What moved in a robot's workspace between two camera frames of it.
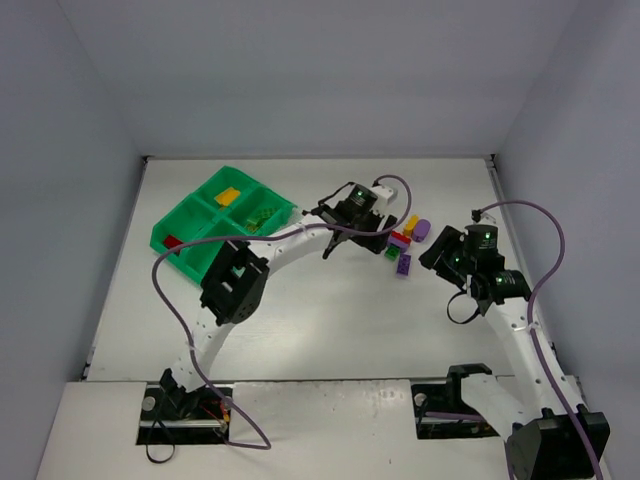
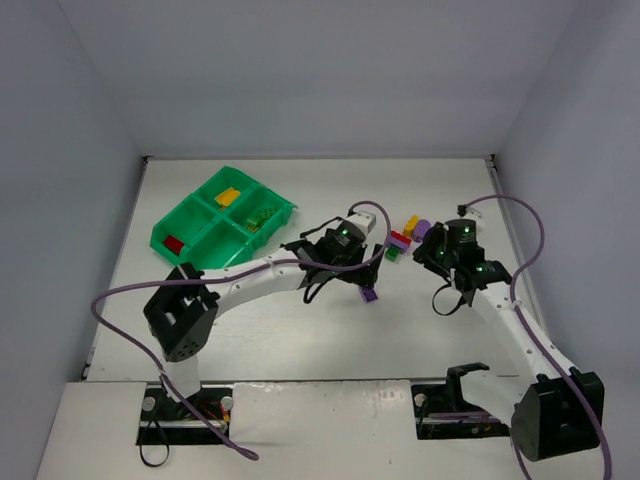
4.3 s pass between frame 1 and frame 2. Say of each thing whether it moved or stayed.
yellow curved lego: stayed
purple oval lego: stayed
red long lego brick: stayed
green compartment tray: stayed
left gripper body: moved
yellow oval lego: stayed
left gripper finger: moved
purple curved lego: stayed
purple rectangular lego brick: moved
